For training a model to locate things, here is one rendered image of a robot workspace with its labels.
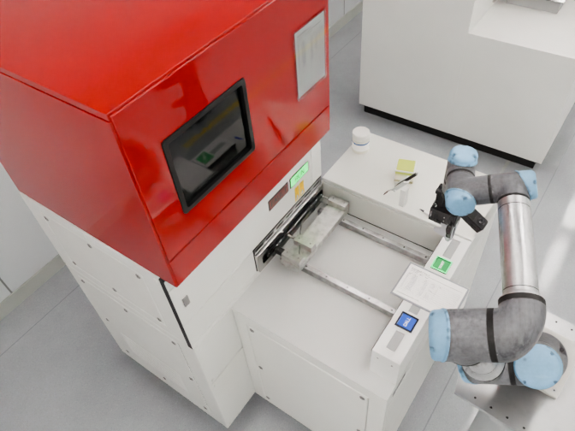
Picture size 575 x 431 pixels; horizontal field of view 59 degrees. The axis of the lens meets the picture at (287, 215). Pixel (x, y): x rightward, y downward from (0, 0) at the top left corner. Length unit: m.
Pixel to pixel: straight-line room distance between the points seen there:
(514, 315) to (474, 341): 0.10
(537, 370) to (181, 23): 1.27
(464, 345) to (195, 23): 0.95
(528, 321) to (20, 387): 2.48
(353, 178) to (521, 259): 0.97
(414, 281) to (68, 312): 2.04
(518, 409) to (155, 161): 1.27
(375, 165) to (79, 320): 1.85
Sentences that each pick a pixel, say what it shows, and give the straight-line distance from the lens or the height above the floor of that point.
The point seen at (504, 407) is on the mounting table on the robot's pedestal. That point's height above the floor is 0.82.
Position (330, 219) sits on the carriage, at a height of 0.88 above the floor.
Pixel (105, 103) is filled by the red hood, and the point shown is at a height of 1.82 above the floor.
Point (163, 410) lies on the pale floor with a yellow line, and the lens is 2.69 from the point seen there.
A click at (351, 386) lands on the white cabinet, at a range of 1.78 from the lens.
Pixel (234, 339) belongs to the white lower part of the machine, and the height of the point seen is 0.62.
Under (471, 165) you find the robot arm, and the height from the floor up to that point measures 1.44.
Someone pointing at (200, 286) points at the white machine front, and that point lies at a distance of 1.66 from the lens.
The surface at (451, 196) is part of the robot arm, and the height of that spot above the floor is 1.43.
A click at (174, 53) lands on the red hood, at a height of 1.82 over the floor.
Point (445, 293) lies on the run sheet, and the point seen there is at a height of 0.96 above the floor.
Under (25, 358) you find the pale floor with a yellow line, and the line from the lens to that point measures 3.11.
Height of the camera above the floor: 2.39
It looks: 48 degrees down
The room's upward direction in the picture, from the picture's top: 6 degrees counter-clockwise
